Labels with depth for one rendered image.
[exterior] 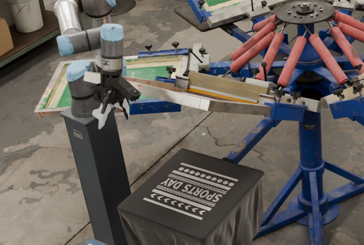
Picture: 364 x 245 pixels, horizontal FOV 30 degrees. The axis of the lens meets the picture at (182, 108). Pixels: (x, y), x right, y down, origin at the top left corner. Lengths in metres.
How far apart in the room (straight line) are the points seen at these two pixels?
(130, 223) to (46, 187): 1.97
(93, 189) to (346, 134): 2.21
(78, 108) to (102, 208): 0.55
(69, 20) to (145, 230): 0.94
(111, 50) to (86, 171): 1.07
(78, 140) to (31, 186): 1.74
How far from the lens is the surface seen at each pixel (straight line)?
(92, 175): 3.24
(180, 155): 3.15
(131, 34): 6.81
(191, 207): 2.84
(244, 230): 2.99
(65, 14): 2.59
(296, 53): 3.37
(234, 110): 2.48
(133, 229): 2.94
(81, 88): 3.03
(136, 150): 4.97
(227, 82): 2.98
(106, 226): 3.42
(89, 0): 2.75
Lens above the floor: 2.72
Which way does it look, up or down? 30 degrees down
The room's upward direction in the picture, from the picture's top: 9 degrees counter-clockwise
